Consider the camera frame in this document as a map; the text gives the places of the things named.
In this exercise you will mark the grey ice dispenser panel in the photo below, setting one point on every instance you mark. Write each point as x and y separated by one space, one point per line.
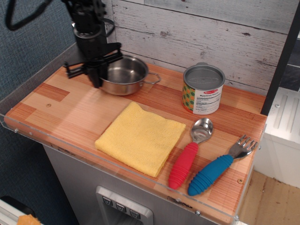
119 210

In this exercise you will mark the white cabinet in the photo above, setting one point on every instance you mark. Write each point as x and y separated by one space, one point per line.
279 153

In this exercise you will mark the silver steel pot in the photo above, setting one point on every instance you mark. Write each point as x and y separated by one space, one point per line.
126 76

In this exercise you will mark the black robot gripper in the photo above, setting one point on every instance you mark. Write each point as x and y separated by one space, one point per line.
92 57

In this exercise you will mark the black right frame post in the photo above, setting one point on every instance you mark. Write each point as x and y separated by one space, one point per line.
282 63

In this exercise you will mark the silver toy fridge cabinet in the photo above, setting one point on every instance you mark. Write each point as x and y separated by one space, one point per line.
80 173

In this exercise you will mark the toy food can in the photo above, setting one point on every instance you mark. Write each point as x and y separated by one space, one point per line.
202 88

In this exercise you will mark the red handled metal spoon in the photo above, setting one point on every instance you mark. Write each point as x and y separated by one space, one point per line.
201 131

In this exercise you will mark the yellow folded rag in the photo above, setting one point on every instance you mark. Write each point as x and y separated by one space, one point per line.
140 139

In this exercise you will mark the orange object bottom corner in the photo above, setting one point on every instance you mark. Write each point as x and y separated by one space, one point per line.
28 220

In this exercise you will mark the clear acrylic table guard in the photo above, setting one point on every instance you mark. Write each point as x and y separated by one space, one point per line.
67 116

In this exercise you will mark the blue handled metal fork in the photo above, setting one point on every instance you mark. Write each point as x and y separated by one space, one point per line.
212 171

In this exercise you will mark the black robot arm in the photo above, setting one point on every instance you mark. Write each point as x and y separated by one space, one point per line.
89 17

